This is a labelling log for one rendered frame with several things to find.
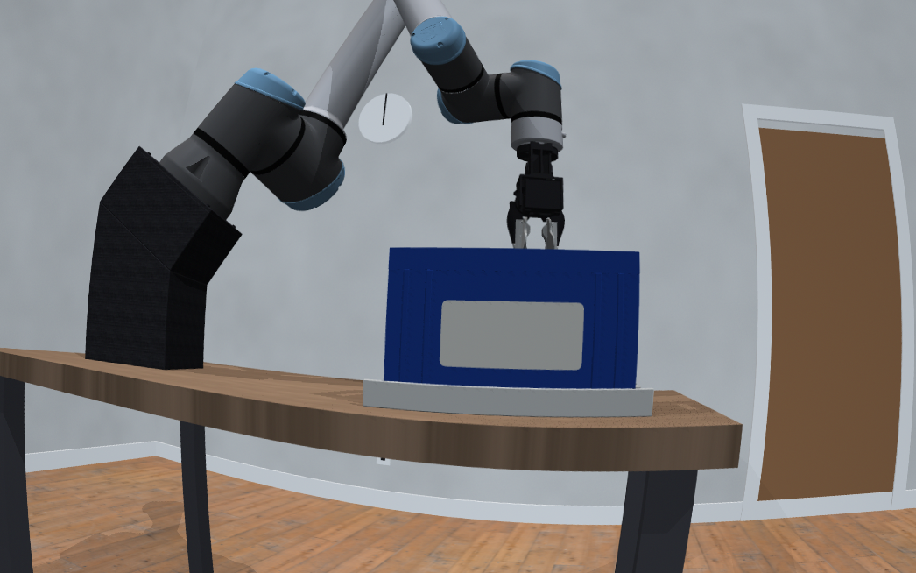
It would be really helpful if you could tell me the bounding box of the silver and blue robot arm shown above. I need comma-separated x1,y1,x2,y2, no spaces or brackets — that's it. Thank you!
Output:
159,0,566,220

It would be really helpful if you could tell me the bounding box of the grey flat bar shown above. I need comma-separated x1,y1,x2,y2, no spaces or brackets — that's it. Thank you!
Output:
363,379,654,417

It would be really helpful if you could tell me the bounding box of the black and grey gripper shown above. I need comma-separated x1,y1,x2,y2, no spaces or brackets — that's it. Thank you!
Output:
507,141,565,250

